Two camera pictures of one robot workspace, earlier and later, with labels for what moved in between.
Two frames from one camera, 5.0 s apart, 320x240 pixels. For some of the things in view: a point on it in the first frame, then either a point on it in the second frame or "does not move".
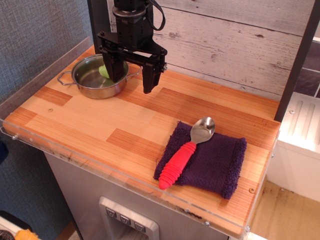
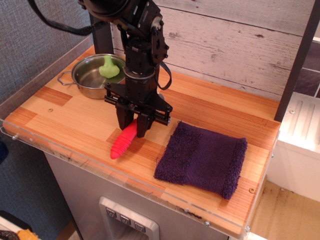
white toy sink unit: (296, 163) does not move
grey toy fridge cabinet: (102, 209) does not move
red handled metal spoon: (200, 128) to (124, 140)
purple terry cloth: (214, 164) does not move
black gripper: (134, 36) to (142, 94)
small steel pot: (91, 84) does not move
